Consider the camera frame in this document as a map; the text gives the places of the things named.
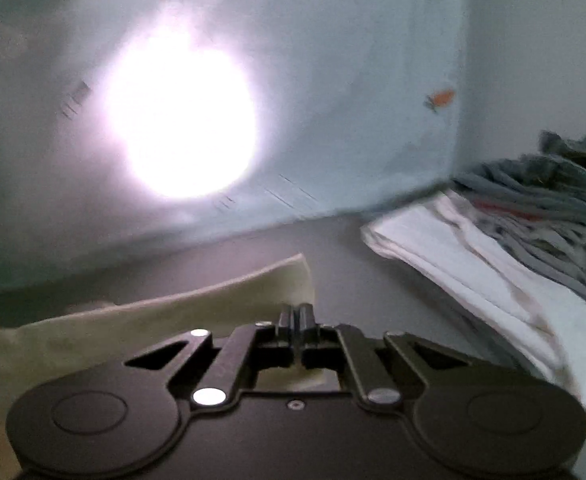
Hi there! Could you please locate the dark grey folded cloth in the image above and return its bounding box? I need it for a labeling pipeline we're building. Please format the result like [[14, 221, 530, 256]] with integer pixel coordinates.
[[465, 310, 546, 377]]

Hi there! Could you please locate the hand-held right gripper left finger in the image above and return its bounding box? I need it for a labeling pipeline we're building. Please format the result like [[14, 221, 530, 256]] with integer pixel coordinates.
[[123, 304, 295, 409]]

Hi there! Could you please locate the carrot print backdrop sheet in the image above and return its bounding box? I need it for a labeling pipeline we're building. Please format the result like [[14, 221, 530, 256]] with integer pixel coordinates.
[[0, 0, 466, 306]]

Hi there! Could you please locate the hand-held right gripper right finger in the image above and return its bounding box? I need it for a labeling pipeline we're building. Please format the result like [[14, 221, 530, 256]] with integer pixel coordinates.
[[295, 304, 474, 407]]

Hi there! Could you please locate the cream garment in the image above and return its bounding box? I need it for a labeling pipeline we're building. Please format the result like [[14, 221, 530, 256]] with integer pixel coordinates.
[[0, 253, 345, 480]]

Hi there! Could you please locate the white folded cloth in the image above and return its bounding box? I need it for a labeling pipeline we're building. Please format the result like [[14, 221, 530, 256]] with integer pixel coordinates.
[[360, 190, 586, 408]]

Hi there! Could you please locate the grey folded garment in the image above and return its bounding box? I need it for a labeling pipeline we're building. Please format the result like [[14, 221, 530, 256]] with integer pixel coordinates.
[[448, 156, 586, 309]]

